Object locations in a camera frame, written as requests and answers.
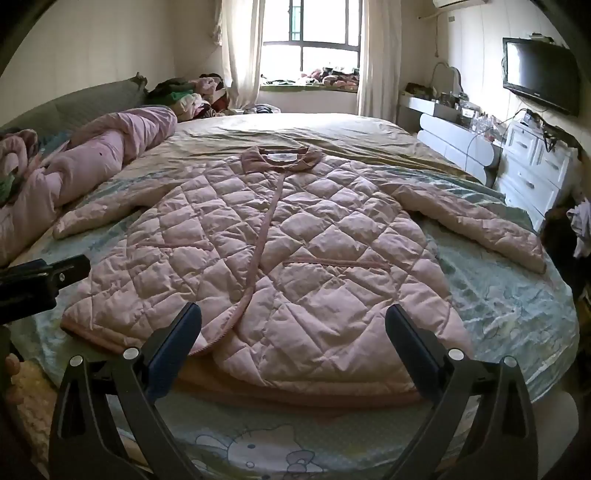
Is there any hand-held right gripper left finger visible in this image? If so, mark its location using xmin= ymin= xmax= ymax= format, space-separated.
xmin=48 ymin=302 xmax=204 ymax=480

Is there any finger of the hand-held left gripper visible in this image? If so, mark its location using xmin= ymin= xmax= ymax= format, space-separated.
xmin=44 ymin=254 xmax=92 ymax=297

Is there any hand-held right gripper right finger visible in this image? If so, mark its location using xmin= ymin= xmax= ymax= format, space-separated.
xmin=385 ymin=304 xmax=540 ymax=480

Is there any pink quilted jacket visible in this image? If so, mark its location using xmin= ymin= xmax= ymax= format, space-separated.
xmin=52 ymin=144 xmax=548 ymax=409

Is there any pile of mixed clothes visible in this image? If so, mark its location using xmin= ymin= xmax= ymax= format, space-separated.
xmin=145 ymin=73 xmax=232 ymax=121

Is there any clothes pile on windowsill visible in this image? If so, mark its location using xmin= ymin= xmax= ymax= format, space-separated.
xmin=298 ymin=67 xmax=360 ymax=88

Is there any colourful printed blanket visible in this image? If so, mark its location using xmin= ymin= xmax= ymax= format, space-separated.
xmin=0 ymin=128 xmax=44 ymax=206

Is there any pink rolled duvet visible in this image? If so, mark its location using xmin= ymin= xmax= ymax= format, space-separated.
xmin=0 ymin=105 xmax=178 ymax=268

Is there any grey pillow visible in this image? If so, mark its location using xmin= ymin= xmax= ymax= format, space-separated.
xmin=0 ymin=73 xmax=149 ymax=144

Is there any dark chair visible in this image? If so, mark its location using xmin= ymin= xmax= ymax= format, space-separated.
xmin=542 ymin=203 xmax=591 ymax=278

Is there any white crumpled cloth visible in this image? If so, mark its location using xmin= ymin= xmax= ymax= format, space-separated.
xmin=567 ymin=196 xmax=591 ymax=259

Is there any white chest of drawers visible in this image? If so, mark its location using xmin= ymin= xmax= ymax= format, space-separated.
xmin=496 ymin=121 xmax=573 ymax=232

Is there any white and grey vanity table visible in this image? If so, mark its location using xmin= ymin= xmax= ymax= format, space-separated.
xmin=398 ymin=90 xmax=502 ymax=188

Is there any tan bed sheet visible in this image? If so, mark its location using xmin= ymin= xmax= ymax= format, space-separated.
xmin=124 ymin=112 xmax=485 ymax=185

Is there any cluster of cosmetic bottles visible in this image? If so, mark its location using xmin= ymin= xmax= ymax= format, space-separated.
xmin=438 ymin=92 xmax=504 ymax=134

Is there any vanity mirror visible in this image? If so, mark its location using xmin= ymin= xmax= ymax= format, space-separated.
xmin=431 ymin=62 xmax=465 ymax=97

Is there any cream curtain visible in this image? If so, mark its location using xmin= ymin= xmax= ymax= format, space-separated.
xmin=221 ymin=0 xmax=265 ymax=112
xmin=356 ymin=0 xmax=407 ymax=123

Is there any window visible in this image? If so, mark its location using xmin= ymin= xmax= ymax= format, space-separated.
xmin=261 ymin=0 xmax=365 ymax=86

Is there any black cable bundle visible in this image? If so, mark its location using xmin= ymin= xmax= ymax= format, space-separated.
xmin=522 ymin=111 xmax=583 ymax=148

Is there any black wall television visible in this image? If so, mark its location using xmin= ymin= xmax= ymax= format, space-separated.
xmin=502 ymin=37 xmax=580 ymax=116

